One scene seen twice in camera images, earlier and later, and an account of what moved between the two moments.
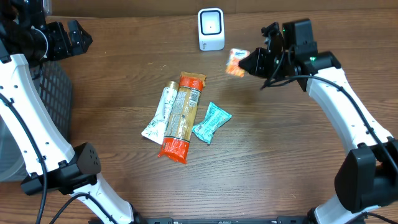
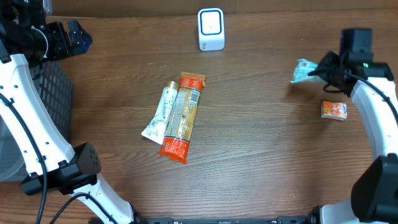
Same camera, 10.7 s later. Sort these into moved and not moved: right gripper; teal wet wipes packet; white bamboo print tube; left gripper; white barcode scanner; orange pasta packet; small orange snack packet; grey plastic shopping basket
Moved: small orange snack packet; teal wet wipes packet; right gripper
Not moved: left gripper; grey plastic shopping basket; white barcode scanner; white bamboo print tube; orange pasta packet
